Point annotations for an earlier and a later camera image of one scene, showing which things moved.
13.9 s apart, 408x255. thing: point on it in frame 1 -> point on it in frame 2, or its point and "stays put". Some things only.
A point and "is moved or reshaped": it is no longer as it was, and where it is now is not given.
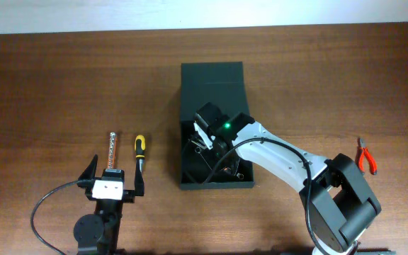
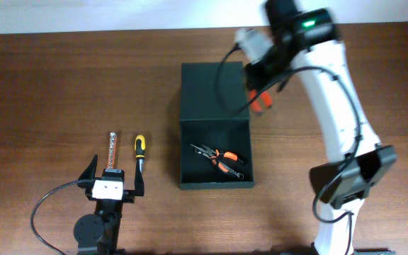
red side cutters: [363, 151] is moved or reshaped
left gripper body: [128, 196] stays put
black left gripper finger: [90, 171] stays put
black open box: [217, 82] stays put
